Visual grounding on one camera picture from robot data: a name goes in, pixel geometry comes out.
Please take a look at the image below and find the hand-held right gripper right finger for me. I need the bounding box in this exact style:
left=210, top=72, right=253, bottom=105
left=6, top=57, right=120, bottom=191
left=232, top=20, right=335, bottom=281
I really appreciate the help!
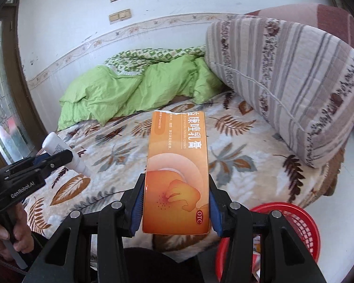
left=208, top=177, right=326, bottom=283

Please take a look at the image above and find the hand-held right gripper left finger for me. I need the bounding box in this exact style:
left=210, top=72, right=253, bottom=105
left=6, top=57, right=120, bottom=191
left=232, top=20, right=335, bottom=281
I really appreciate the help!
left=26, top=172, right=146, bottom=283

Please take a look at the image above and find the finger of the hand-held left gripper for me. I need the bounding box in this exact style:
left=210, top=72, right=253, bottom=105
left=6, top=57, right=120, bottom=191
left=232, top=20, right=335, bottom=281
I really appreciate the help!
left=44, top=150, right=74, bottom=171
left=32, top=153, right=51, bottom=166

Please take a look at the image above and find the white spray bottle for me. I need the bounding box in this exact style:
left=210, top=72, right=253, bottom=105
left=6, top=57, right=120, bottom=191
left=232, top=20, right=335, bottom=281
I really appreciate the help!
left=42, top=133, right=92, bottom=176

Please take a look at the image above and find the orange medicine box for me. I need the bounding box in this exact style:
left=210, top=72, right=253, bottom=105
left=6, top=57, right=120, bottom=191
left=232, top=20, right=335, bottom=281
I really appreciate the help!
left=142, top=110, right=211, bottom=236

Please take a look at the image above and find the red plastic basket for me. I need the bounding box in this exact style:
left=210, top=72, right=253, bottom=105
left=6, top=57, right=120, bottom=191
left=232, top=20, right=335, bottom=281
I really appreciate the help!
left=217, top=202, right=322, bottom=283

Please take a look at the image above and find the person's left hand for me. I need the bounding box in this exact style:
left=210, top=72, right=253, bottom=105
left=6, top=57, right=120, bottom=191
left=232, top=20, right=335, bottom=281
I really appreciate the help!
left=0, top=203, right=33, bottom=261

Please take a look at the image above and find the leaf printed blanket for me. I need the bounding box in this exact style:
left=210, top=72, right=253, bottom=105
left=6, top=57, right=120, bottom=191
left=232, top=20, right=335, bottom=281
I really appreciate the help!
left=21, top=90, right=346, bottom=254

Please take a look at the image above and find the person's dark clothing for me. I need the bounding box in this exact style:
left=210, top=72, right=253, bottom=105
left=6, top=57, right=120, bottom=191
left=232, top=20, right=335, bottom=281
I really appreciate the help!
left=122, top=248, right=201, bottom=283

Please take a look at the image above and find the wooden glass door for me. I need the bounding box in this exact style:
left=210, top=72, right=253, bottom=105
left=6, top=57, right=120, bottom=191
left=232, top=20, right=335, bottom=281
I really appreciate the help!
left=0, top=6, right=48, bottom=160

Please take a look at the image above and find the green duvet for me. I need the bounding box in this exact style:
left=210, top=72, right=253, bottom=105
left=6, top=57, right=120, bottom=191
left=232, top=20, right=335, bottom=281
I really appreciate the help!
left=57, top=56, right=225, bottom=130

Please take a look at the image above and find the green patterned quilt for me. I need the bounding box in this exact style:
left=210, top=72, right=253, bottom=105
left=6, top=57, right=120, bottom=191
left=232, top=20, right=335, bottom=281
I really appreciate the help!
left=103, top=46, right=207, bottom=74

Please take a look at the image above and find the striped floral cushion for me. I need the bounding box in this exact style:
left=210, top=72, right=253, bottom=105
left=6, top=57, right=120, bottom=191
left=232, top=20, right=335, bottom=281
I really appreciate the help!
left=205, top=18, right=354, bottom=168

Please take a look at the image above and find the wall switch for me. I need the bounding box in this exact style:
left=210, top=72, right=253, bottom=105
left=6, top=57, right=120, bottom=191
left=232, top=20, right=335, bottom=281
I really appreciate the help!
left=109, top=8, right=133, bottom=24

